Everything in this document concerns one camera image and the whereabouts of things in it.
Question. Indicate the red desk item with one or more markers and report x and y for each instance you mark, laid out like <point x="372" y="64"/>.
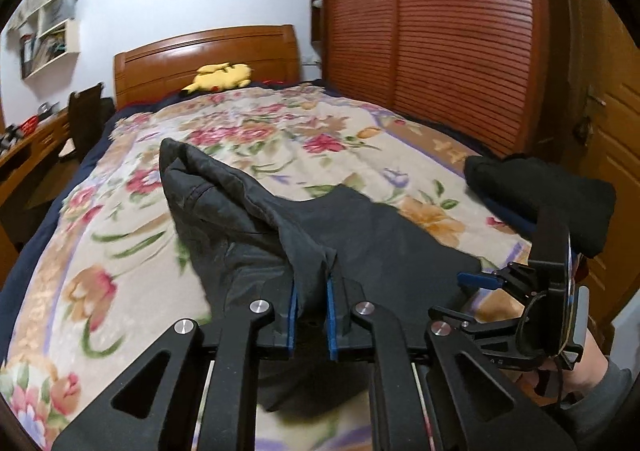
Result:
<point x="30" y="123"/>

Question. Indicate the yellow plush toy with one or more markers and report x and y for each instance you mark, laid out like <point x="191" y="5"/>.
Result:
<point x="220" y="76"/>

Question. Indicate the black chair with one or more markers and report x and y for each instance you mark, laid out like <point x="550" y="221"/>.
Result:
<point x="85" y="116"/>

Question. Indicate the white wall shelf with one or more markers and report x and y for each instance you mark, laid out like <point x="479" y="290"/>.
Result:
<point x="70" y="36"/>

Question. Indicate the wooden headboard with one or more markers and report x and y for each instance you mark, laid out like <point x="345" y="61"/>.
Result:
<point x="175" y="66"/>

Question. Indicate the person's right forearm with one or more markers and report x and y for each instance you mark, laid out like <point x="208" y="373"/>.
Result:
<point x="600" y="396"/>

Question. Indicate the brown slatted wardrobe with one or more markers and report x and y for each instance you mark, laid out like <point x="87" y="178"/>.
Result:
<point x="450" y="31"/>

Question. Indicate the floral blanket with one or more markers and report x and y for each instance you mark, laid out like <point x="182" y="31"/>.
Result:
<point x="125" y="231"/>

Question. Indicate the black cloth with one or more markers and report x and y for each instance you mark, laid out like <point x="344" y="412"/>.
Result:
<point x="550" y="186"/>

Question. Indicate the wooden door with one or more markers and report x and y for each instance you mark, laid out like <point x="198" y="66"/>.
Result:
<point x="620" y="141"/>

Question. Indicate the wooden desk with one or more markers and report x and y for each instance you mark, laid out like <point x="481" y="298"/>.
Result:
<point x="20" y="166"/>

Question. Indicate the black jacket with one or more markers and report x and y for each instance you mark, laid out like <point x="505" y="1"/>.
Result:
<point x="375" y="231"/>

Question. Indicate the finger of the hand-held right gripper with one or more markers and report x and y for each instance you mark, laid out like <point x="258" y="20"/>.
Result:
<point x="470" y="280"/>
<point x="492" y="336"/>

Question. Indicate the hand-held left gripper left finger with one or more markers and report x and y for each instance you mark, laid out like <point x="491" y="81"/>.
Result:
<point x="292" y="316"/>

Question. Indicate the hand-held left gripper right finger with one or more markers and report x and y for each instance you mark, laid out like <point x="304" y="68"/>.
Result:
<point x="331" y="321"/>

